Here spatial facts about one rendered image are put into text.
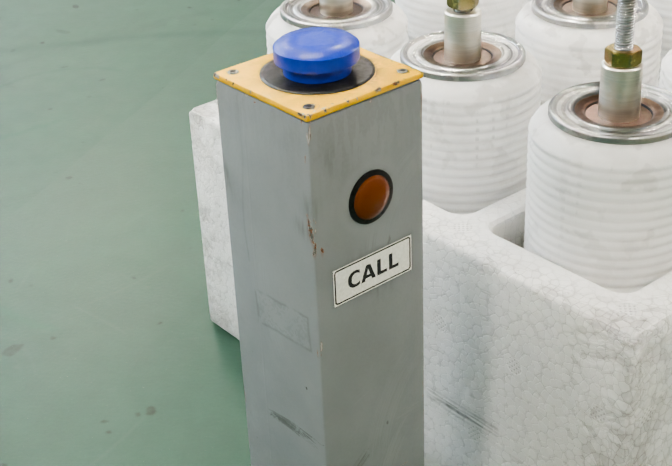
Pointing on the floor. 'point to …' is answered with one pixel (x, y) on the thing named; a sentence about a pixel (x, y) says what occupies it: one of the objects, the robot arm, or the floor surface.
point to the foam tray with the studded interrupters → (503, 339)
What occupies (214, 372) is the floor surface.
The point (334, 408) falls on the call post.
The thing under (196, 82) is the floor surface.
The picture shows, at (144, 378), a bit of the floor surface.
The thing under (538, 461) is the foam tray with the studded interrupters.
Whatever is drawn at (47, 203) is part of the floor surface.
